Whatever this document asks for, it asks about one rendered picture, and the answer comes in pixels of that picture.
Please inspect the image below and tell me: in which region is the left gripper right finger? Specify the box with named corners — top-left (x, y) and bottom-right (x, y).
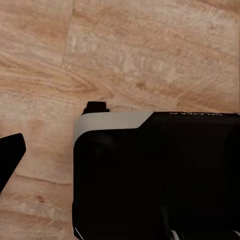
top-left (224, 132), bottom-right (240, 173)

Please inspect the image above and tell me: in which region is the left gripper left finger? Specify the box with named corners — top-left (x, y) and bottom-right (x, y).
top-left (0, 133), bottom-right (26, 193)

